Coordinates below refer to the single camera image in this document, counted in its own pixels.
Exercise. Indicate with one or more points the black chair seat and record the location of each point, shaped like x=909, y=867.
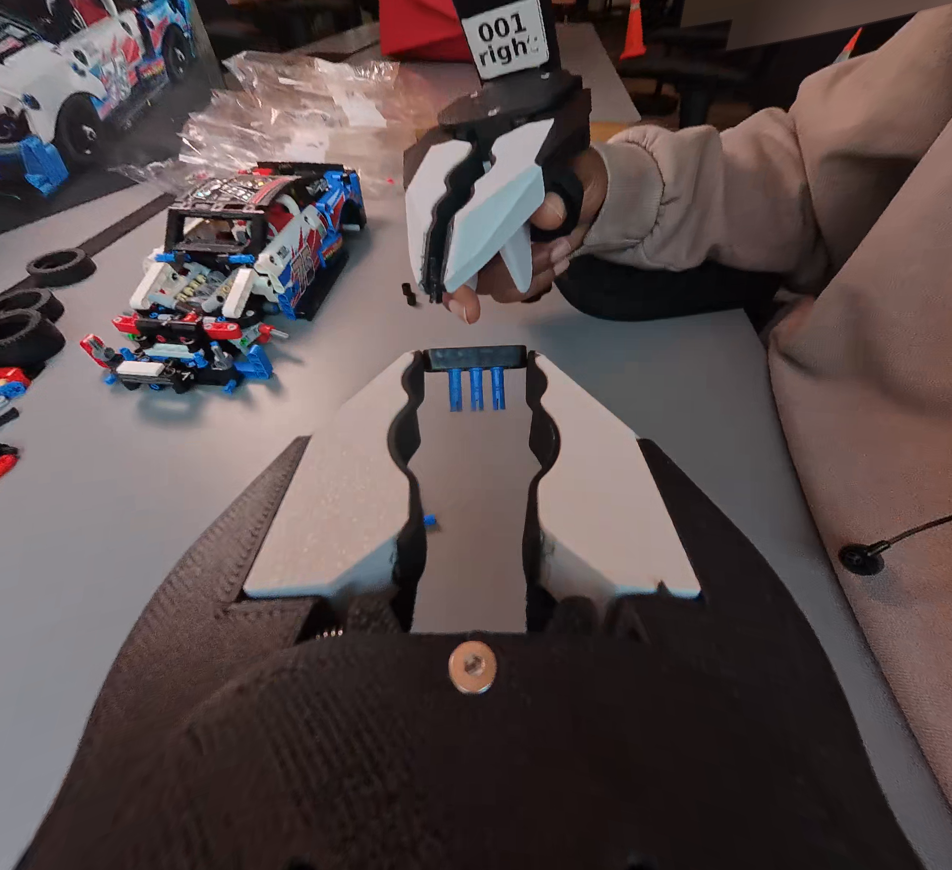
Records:
x=669, y=293

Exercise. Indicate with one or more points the orange traffic cone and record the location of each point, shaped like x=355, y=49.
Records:
x=632, y=22

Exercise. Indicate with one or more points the black rubber tire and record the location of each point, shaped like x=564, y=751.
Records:
x=59, y=267
x=30, y=301
x=30, y=342

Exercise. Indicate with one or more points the short black perforated beam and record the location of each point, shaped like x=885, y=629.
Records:
x=476, y=356

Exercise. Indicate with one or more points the person's right hand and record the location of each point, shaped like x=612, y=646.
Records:
x=554, y=275

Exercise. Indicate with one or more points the brick-built toy race car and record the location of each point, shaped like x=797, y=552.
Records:
x=245, y=252

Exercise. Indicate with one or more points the person's right forearm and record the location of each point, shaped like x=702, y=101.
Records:
x=706, y=193

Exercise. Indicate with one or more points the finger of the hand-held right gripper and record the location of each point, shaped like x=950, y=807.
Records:
x=506, y=193
x=428, y=193

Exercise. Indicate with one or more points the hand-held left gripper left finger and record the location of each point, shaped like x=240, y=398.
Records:
x=335, y=513

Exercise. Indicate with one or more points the person's beige sweatshirt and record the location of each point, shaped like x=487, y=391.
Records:
x=877, y=401

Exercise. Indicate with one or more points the tan wooden board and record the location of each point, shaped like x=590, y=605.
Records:
x=616, y=131

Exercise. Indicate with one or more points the pile of mixed bricks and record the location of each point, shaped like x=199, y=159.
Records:
x=11, y=379

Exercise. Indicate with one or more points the pile of clear plastic bags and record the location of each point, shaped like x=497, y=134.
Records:
x=297, y=96

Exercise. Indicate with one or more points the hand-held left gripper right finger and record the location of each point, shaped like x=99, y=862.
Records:
x=617, y=513

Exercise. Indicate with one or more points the Lego set box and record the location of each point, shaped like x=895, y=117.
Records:
x=111, y=29

